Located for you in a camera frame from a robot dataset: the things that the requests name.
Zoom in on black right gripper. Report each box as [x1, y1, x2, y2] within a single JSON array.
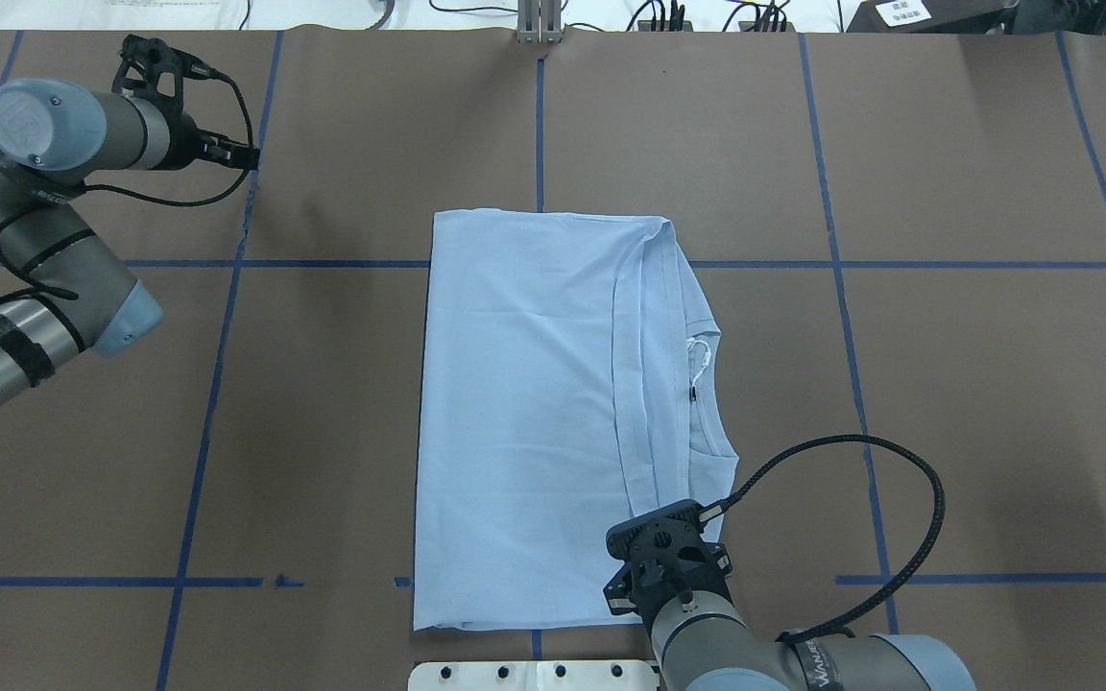
[[605, 500, 733, 617]]

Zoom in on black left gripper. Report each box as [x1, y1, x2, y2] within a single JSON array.
[[111, 35, 262, 171]]

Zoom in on light blue t-shirt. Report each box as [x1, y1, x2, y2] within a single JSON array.
[[413, 208, 738, 632]]

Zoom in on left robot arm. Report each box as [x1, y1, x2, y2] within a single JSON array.
[[0, 35, 262, 407]]

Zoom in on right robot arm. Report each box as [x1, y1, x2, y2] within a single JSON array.
[[603, 500, 975, 690]]

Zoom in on white hang tag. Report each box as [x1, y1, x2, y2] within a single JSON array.
[[685, 334, 712, 388]]

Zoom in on black braided right cable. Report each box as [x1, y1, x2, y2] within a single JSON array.
[[702, 435, 947, 642]]

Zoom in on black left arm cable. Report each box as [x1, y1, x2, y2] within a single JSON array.
[[83, 65, 255, 208]]

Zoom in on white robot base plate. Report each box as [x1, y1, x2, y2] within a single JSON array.
[[407, 659, 662, 690]]

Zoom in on grey aluminium post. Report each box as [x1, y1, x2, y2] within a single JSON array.
[[517, 0, 565, 45]]

